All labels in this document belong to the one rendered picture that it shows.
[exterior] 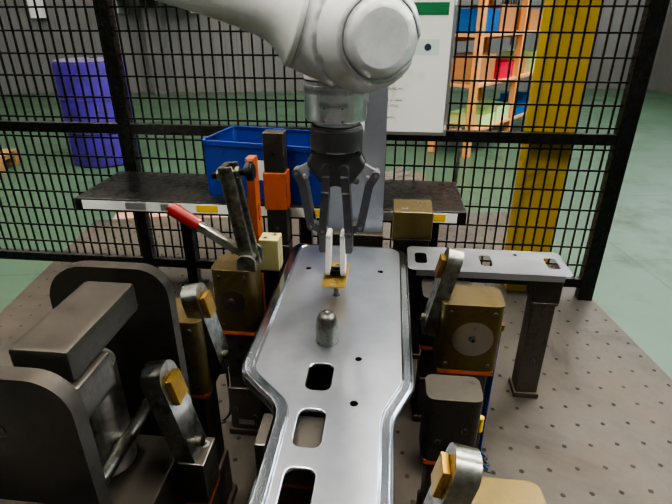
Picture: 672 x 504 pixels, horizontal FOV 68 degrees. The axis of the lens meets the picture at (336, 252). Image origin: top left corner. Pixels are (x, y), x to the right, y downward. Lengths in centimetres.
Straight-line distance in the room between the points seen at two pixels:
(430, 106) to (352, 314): 65
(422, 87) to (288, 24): 77
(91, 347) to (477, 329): 51
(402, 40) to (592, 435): 84
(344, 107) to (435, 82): 60
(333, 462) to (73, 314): 29
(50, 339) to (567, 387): 100
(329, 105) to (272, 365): 35
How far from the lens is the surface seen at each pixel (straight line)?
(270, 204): 108
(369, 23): 47
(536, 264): 99
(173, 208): 81
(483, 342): 77
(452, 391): 66
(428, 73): 125
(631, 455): 110
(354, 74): 48
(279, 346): 71
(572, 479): 102
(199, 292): 65
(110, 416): 57
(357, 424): 59
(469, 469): 43
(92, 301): 49
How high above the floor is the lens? 142
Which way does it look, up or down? 26 degrees down
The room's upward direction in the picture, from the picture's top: straight up
